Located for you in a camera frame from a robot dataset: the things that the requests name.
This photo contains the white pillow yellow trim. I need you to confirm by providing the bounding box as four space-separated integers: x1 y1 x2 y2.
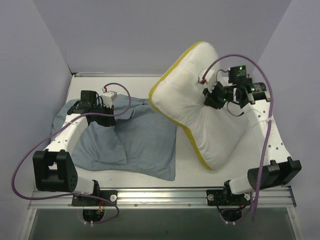
148 41 249 170

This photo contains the purple cable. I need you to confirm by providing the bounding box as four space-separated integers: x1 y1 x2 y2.
10 83 130 223
203 54 276 221

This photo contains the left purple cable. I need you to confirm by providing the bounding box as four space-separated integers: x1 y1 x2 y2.
10 83 130 223

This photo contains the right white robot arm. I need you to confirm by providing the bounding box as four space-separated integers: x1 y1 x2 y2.
198 65 302 205

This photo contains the aluminium front rail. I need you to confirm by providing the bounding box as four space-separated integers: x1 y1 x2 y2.
27 186 298 210

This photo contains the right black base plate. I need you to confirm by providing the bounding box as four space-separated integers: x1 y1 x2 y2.
206 189 251 207

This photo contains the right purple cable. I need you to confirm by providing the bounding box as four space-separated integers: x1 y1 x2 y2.
203 54 276 221

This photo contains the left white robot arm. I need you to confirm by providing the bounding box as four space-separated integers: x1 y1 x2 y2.
32 90 118 206

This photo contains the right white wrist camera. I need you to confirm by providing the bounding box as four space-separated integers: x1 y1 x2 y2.
198 69 217 92

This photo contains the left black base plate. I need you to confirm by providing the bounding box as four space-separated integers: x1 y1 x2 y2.
71 189 118 207

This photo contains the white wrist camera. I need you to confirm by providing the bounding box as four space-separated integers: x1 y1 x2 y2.
100 87 118 108
198 69 217 92

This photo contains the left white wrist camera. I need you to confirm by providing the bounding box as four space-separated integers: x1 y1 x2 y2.
100 87 118 108

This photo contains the grey-blue pillowcase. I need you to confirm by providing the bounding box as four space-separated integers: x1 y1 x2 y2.
50 93 177 182

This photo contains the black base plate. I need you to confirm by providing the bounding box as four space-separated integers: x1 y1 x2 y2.
71 189 118 207
206 189 251 207

